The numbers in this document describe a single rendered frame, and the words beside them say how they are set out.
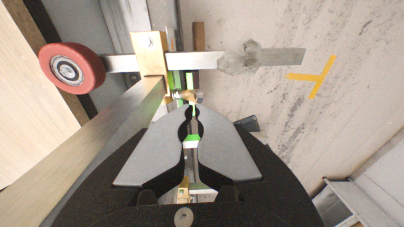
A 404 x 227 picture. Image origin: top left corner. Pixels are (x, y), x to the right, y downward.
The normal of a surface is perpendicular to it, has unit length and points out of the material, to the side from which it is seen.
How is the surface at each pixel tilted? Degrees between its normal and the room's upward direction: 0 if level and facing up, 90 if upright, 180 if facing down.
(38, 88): 0
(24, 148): 0
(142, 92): 90
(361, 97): 0
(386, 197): 90
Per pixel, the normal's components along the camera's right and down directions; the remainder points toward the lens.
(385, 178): -1.00, -0.05
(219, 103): 0.04, 0.51
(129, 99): -0.03, -0.85
